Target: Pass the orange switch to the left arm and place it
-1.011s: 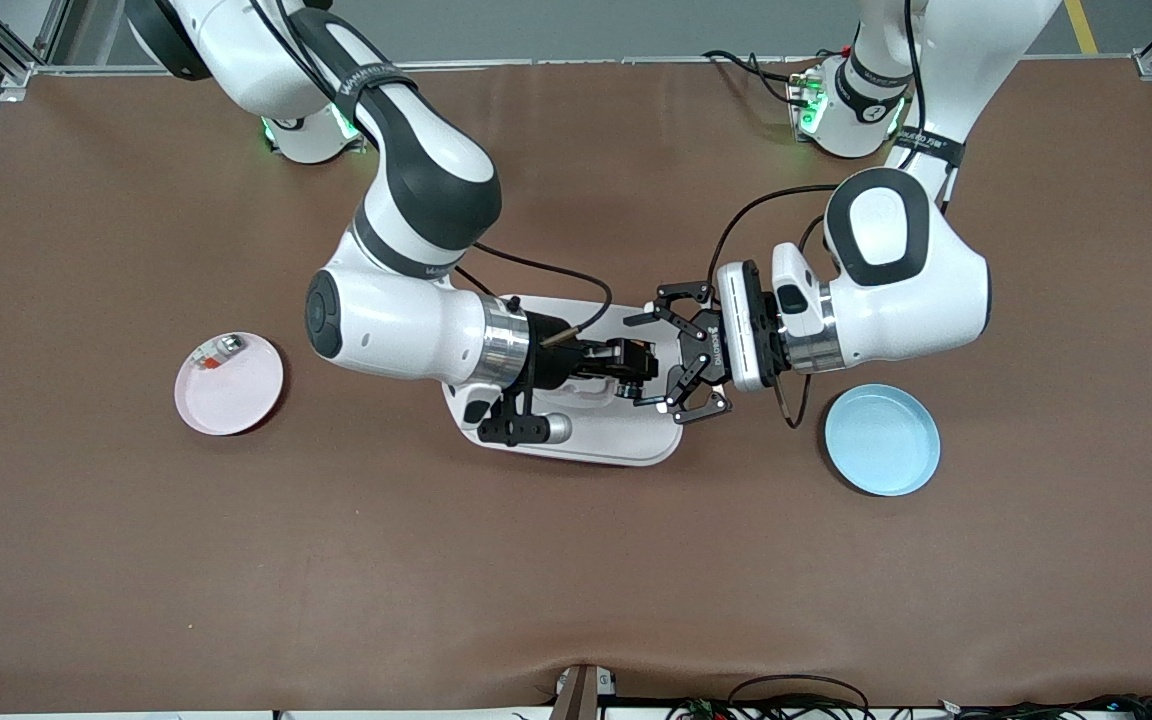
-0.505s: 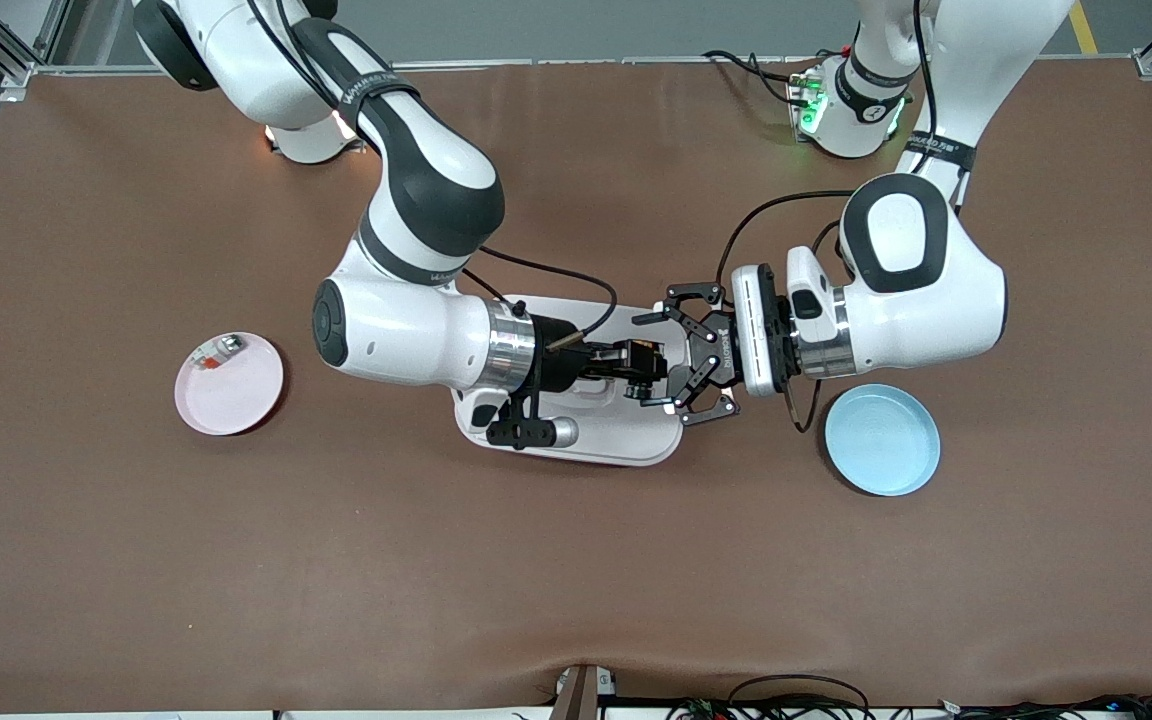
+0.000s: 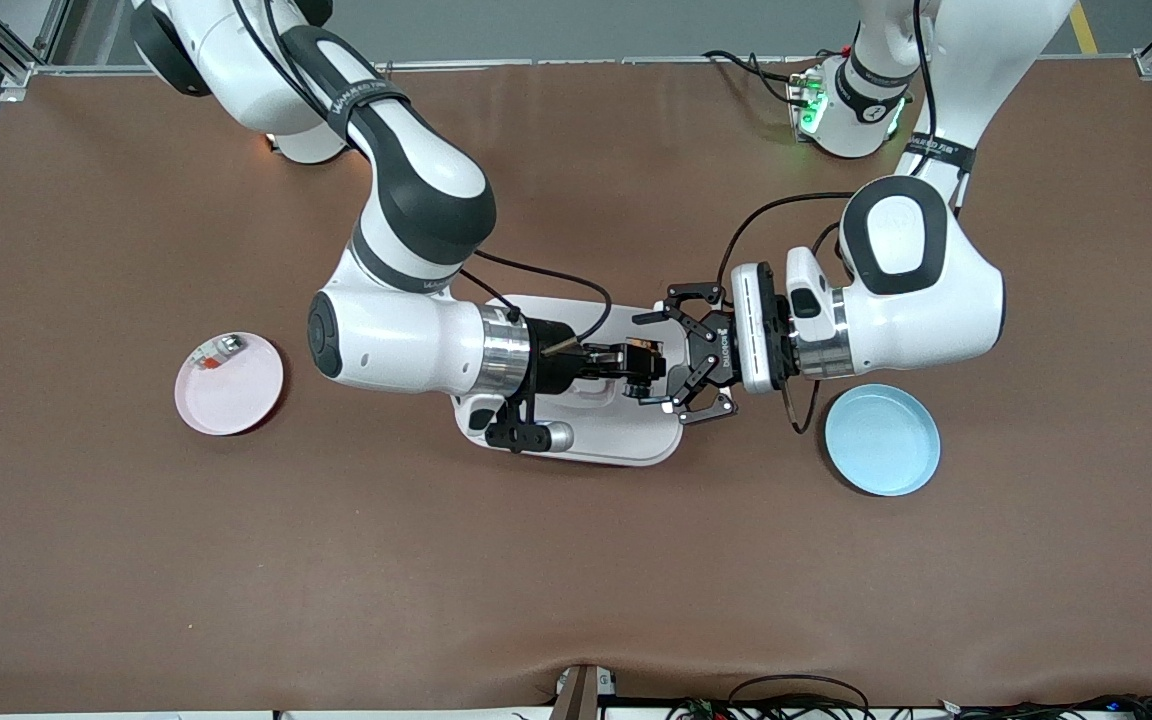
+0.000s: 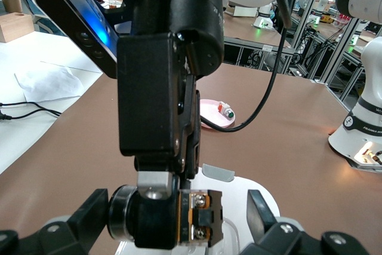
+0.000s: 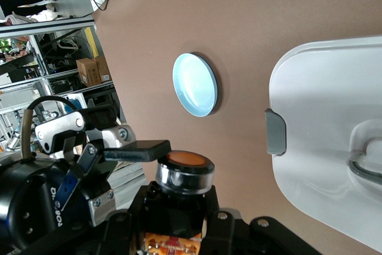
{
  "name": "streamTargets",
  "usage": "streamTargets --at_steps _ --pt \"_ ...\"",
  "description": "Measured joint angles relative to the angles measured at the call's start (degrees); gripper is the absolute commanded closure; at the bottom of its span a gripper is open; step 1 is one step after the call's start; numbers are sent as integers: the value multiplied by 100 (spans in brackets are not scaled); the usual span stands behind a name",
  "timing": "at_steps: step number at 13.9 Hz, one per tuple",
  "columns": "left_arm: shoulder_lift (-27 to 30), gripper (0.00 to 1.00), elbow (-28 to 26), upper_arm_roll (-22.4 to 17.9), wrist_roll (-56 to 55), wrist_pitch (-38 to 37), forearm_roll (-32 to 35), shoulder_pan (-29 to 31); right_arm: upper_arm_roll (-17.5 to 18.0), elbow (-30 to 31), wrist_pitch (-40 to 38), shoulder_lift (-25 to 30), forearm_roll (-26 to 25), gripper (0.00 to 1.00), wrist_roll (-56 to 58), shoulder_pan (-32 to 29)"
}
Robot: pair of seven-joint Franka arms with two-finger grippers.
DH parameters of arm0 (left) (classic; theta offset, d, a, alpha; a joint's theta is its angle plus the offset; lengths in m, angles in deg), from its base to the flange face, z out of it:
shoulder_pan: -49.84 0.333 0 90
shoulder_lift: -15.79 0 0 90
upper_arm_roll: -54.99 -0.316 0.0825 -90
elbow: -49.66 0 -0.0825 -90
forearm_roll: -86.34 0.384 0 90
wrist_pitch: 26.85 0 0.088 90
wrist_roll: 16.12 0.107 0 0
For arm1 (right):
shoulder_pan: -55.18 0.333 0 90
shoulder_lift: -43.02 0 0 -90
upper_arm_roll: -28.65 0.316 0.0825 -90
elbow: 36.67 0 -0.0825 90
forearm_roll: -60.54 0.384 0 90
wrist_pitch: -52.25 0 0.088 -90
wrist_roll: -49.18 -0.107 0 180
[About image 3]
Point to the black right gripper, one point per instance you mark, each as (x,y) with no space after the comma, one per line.
(552,366)

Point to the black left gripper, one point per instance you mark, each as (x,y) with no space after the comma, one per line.
(715,356)

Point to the orange push button switch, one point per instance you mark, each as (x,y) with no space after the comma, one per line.
(644,365)

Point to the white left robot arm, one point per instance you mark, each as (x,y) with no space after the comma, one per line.
(926,300)

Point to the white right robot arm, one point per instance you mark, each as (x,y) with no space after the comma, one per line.
(396,340)

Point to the white lidded storage box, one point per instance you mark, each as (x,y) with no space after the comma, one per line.
(616,445)

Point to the brown table mat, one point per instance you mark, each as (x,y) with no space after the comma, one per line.
(576,560)

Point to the light blue round plate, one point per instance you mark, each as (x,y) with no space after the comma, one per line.
(881,440)

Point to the pink round plate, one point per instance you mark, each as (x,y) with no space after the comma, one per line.
(231,400)

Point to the aluminium table edge rail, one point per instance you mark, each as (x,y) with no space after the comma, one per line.
(576,62)

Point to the table edge clamp bracket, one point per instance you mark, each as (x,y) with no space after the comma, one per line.
(576,695)

